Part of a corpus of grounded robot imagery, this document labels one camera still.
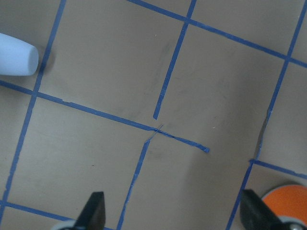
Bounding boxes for light blue cup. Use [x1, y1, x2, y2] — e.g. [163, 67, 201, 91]
[0, 34, 39, 76]

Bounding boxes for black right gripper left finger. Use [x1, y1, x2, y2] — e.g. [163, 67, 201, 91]
[51, 191, 106, 230]

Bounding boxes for orange can silver lid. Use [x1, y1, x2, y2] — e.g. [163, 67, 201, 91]
[261, 184, 307, 226]

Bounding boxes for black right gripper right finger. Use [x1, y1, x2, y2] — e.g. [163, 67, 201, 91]
[240, 189, 307, 230]

